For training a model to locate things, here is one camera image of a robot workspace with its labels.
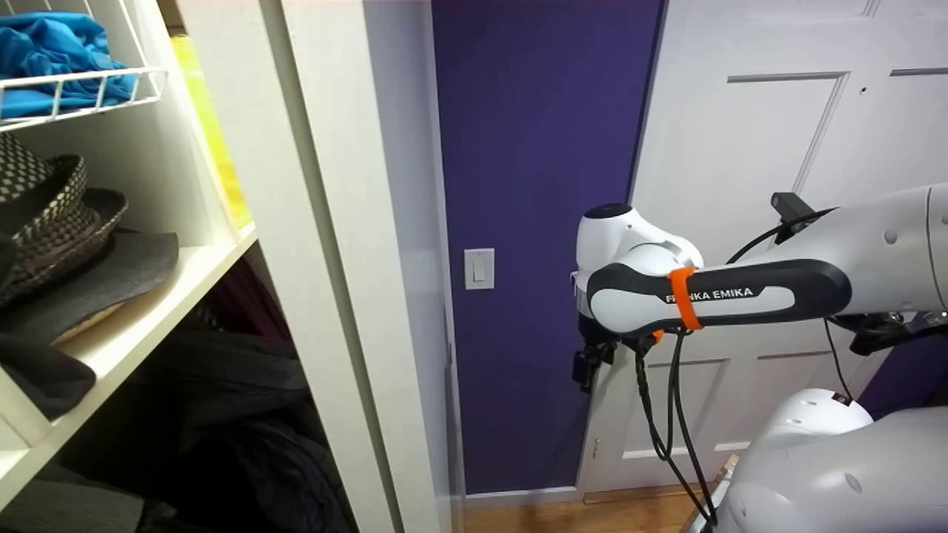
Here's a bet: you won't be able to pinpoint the dark grey felt hat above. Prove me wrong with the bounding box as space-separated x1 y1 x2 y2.
0 230 177 421

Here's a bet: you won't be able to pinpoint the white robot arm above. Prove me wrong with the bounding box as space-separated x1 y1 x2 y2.
571 184 948 533

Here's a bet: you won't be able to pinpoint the white door frame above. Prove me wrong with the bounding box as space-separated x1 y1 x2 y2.
179 0 459 533

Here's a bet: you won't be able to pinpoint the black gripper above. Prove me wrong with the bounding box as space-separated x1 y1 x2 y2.
571 317 615 394

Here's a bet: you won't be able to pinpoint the orange cable strap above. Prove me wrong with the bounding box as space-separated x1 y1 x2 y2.
667 264 705 335

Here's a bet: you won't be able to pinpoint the white wire basket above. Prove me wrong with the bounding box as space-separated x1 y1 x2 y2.
0 0 168 134

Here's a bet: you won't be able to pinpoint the woven black white hat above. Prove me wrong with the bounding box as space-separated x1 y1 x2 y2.
0 134 128 305

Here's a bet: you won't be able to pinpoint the blue folded cloth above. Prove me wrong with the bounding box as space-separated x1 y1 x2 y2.
0 12 139 119

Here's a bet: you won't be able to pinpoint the white closet shelf unit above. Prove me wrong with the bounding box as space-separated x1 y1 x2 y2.
0 0 255 508

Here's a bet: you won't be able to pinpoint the white panelled door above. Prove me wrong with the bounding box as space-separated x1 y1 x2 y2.
576 0 948 492

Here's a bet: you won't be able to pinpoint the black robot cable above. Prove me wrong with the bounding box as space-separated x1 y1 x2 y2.
631 329 723 526

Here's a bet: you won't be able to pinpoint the white wall light switch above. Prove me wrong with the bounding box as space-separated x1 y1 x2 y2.
464 249 495 289

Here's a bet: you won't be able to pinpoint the dark hanging clothes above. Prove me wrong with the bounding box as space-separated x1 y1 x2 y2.
0 256 360 533

